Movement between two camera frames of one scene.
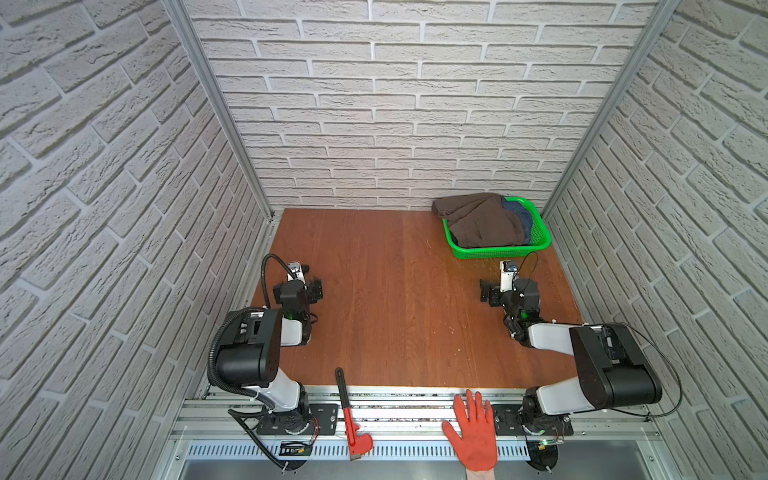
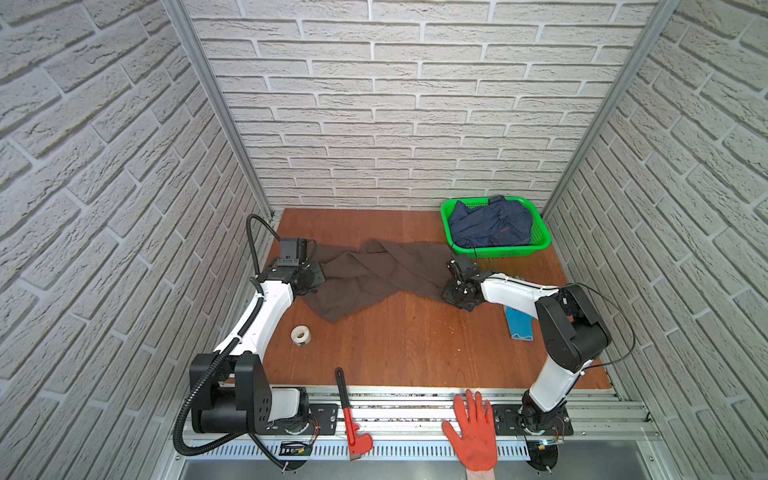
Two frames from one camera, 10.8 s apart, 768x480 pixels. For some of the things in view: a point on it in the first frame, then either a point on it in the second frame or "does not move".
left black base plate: [321, 419] does not move
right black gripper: [497, 294] -> [448, 296]
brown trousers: [479, 220] -> [356, 275]
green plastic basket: [540, 238] does not move
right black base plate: [508, 421] does not move
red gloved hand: [477, 448] does not move
